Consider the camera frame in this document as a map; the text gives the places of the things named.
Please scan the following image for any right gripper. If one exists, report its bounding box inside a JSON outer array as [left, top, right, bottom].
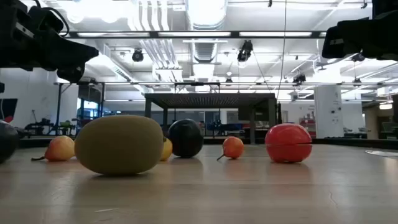
[[322, 12, 398, 62]]

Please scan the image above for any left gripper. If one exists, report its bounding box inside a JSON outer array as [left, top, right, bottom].
[[0, 0, 100, 83]]

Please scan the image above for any yellow-orange pear with stem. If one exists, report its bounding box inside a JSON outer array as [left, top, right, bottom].
[[30, 135, 76, 162]]

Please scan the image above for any brown-green kiwi fruit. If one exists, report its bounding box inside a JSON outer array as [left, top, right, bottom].
[[74, 114, 165, 175]]

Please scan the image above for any dark round fruit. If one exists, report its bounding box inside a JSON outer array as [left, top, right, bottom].
[[0, 120, 20, 165]]

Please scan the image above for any small yellow-orange fruit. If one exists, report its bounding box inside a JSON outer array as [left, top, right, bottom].
[[160, 136, 174, 162]]

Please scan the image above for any black round plum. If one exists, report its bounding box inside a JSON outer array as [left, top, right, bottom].
[[167, 118, 205, 159]]

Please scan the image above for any small orange-red pear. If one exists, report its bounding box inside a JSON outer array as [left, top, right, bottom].
[[216, 136, 245, 162]]

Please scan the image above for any white room pillar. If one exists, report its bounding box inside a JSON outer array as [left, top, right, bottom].
[[313, 85, 345, 139]]

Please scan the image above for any grey perforated metal shelf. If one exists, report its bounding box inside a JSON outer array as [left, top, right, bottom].
[[144, 92, 277, 146]]

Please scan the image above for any thin hanging black cable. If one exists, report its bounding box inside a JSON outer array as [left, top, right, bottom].
[[275, 0, 287, 100]]

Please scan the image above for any black wall monitor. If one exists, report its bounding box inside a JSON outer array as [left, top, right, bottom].
[[0, 98, 19, 121]]

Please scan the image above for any black aluminium table frame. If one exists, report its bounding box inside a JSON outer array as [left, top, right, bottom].
[[17, 136, 398, 150]]

